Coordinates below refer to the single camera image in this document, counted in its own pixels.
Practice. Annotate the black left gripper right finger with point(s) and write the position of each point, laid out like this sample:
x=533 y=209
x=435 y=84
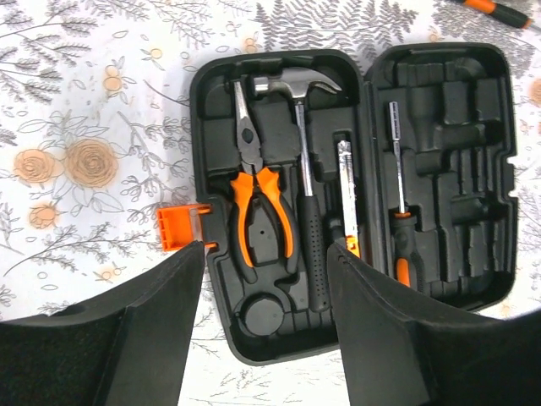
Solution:
x=400 y=347

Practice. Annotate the orange utility knife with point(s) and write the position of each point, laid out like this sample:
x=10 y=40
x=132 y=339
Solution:
x=349 y=209

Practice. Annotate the orange black needle-nose pliers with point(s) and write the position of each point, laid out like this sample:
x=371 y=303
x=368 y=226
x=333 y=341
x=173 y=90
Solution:
x=257 y=180

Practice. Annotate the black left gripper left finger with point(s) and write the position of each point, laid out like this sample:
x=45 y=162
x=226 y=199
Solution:
x=127 y=346

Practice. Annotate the small precision screwdriver by bag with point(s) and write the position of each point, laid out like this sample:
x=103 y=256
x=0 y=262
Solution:
x=504 y=14

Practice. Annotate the large black orange screwdriver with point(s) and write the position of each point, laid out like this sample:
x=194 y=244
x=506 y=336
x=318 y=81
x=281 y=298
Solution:
x=408 y=263

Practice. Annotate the floral table mat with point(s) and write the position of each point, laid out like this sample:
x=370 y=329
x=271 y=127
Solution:
x=95 y=138

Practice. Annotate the dark green tool case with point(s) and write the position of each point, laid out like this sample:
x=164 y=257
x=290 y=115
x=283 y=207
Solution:
x=457 y=135

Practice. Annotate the steel claw hammer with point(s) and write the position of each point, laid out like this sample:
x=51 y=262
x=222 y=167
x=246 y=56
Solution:
x=296 y=84

